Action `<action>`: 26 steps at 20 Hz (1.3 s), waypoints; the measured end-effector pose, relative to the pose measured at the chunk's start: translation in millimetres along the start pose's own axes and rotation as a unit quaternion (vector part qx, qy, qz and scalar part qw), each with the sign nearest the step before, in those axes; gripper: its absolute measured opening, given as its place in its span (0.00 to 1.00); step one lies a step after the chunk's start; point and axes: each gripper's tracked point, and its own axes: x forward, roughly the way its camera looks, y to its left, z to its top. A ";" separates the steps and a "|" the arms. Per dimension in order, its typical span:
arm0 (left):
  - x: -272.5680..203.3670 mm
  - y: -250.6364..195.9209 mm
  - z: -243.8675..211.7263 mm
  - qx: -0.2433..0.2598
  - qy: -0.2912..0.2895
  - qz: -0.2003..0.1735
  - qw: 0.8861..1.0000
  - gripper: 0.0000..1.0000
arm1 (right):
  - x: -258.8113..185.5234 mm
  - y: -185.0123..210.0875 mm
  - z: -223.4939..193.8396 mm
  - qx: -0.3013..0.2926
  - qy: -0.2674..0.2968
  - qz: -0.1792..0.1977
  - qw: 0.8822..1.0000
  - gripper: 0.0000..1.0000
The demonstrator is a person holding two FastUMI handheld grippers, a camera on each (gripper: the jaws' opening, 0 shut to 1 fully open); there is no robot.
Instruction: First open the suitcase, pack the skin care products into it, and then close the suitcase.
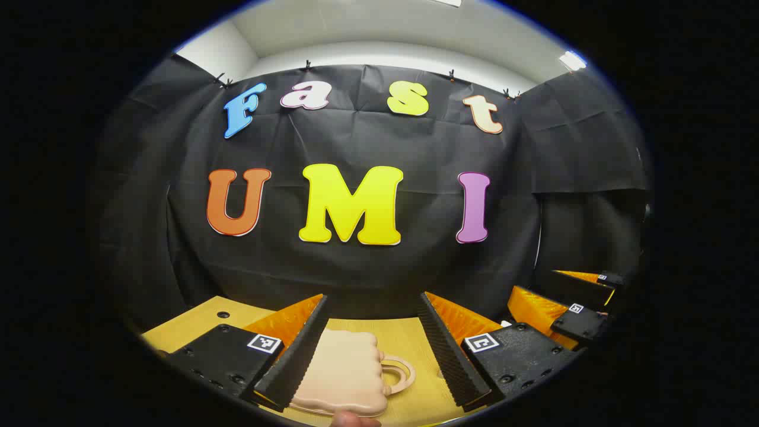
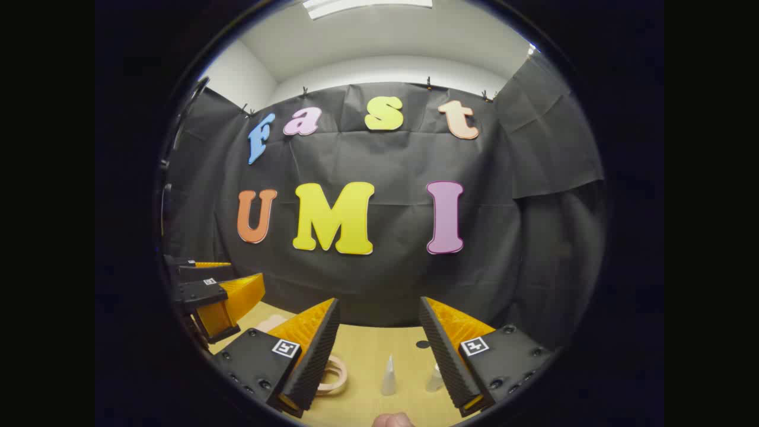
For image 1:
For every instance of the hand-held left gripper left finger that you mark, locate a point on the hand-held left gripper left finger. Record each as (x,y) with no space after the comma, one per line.
(293,362)

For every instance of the ceiling light panel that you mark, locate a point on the ceiling light panel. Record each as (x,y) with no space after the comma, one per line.
(446,2)
(573,60)

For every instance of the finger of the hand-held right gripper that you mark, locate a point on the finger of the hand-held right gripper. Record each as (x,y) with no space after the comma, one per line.
(581,325)
(584,287)

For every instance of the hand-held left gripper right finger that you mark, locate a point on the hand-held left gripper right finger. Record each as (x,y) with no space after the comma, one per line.
(453,362)

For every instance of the black backdrop cloth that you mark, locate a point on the black backdrop cloth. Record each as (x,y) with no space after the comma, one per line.
(415,267)

